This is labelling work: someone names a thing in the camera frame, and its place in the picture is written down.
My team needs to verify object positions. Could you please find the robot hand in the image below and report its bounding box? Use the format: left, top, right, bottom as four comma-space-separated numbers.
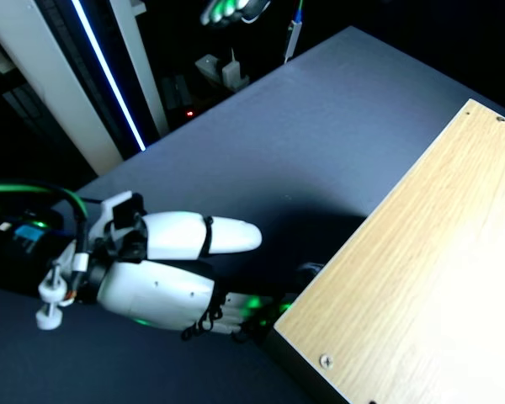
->
96, 211, 294, 343
199, 0, 273, 29

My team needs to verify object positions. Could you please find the metal door handle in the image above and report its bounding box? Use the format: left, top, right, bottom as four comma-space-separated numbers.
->
296, 260, 326, 281

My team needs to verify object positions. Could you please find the wooden box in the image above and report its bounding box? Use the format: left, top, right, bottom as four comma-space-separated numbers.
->
260, 98, 505, 404

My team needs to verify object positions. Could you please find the grey-white block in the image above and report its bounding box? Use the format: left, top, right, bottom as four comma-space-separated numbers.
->
194, 53, 223, 81

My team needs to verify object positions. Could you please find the white power adapter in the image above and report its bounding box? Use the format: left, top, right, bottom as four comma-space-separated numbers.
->
221, 47, 250, 92

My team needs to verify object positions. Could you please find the black device with red light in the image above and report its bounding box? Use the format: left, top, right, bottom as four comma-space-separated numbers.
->
159, 73, 201, 123

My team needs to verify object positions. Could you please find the blue-white light strip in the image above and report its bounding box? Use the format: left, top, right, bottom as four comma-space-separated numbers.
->
70, 0, 147, 152

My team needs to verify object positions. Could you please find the grey table cloth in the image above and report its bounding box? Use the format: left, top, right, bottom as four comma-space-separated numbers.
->
0, 24, 505, 404

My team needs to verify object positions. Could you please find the white cable plug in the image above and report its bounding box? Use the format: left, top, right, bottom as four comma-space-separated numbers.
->
283, 0, 306, 64

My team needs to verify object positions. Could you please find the green cable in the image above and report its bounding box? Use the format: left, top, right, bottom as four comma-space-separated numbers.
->
0, 180, 89, 221

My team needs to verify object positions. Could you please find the white frame column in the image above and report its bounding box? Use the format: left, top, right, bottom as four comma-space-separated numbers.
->
0, 0, 169, 176

